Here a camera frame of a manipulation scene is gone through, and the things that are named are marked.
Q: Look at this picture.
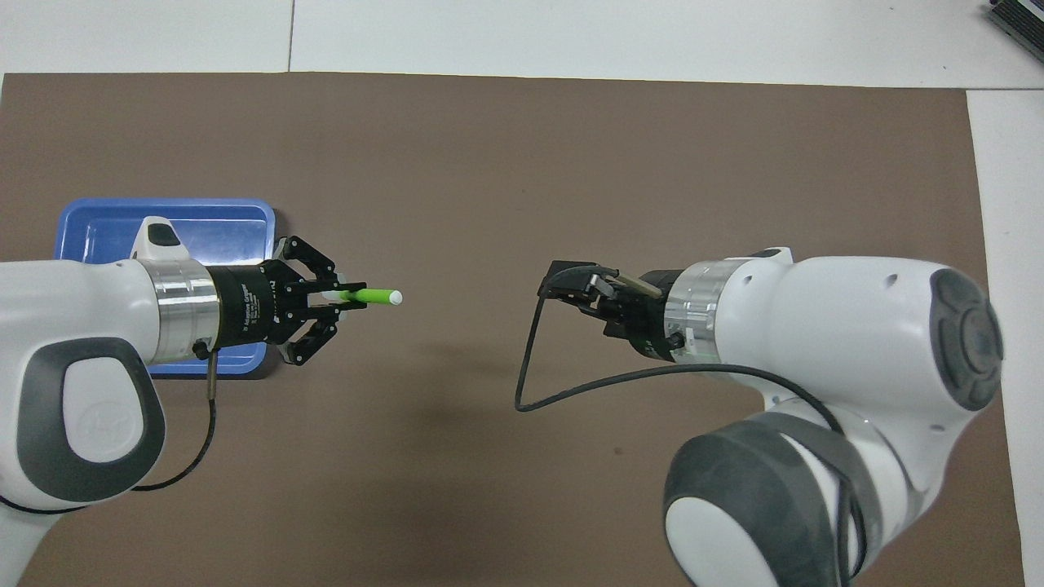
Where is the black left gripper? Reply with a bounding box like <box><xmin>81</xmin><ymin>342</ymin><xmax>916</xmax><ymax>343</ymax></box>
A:
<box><xmin>208</xmin><ymin>236</ymin><xmax>369</xmax><ymax>368</ymax></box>

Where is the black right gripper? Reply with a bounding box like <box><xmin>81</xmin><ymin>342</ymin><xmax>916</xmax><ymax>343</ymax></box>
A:
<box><xmin>540</xmin><ymin>261</ymin><xmax>688</xmax><ymax>362</ymax></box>

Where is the dark striped box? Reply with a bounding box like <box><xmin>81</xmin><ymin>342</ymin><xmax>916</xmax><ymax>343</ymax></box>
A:
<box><xmin>983</xmin><ymin>0</ymin><xmax>1044</xmax><ymax>42</ymax></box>

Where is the brown table mat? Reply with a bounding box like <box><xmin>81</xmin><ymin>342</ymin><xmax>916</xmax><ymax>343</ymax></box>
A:
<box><xmin>0</xmin><ymin>72</ymin><xmax>1027</xmax><ymax>587</ymax></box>

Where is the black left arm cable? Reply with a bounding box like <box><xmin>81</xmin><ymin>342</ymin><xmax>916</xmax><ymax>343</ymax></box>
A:
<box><xmin>0</xmin><ymin>349</ymin><xmax>219</xmax><ymax>516</ymax></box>

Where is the green pen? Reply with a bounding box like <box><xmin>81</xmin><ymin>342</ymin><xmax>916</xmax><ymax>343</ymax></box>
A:
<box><xmin>322</xmin><ymin>287</ymin><xmax>405</xmax><ymax>307</ymax></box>

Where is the blue plastic tray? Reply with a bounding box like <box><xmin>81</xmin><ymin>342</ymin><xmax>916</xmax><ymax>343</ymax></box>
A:
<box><xmin>53</xmin><ymin>198</ymin><xmax>276</xmax><ymax>380</ymax></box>

